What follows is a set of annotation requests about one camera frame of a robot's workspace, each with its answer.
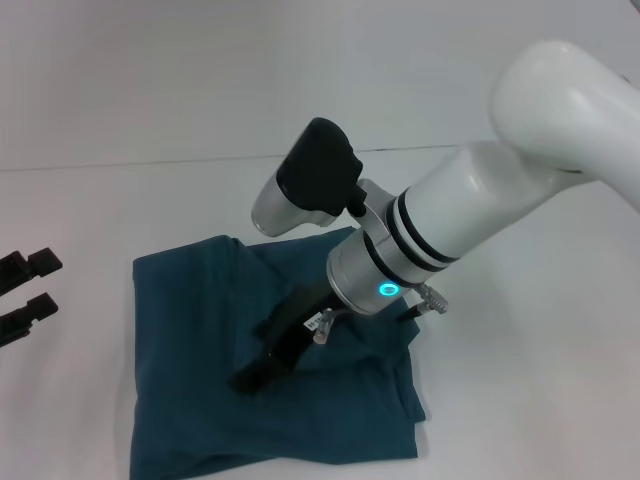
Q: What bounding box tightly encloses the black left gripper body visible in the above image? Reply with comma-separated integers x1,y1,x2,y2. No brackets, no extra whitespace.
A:
0,252,37,351

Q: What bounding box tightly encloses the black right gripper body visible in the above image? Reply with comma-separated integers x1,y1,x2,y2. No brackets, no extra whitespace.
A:
267,280,344,374

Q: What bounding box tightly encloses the teal t-shirt with FREE print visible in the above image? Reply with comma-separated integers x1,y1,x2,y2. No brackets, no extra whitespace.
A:
127,225,428,480

